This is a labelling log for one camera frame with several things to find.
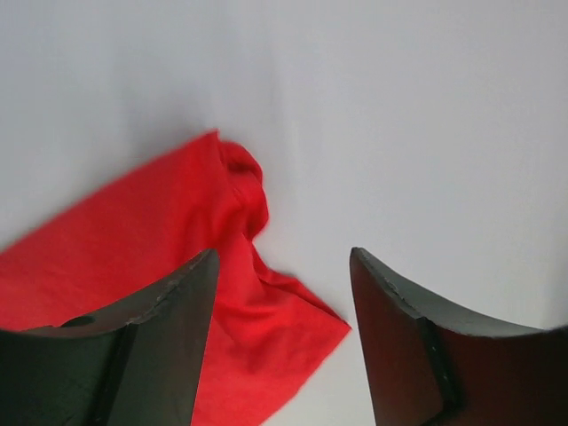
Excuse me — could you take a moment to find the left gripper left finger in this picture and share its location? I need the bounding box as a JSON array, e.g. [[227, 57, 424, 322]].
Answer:
[[1, 249, 219, 425]]

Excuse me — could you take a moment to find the red tank top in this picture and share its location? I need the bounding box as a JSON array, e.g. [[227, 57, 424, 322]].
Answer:
[[1, 132, 350, 425]]

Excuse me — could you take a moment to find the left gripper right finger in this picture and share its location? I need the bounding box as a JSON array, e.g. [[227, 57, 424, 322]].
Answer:
[[350, 248, 567, 426]]

